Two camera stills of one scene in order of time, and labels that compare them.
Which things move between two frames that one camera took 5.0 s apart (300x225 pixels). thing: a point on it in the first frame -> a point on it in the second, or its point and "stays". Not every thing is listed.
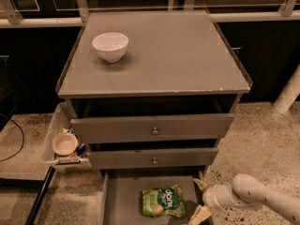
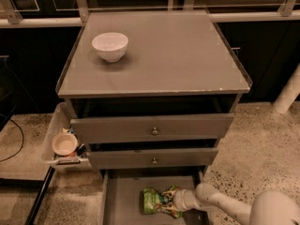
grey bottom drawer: (123, 191) stays
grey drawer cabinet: (149, 94) stays
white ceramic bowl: (111, 46) stays
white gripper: (210, 195) -> (179, 200)
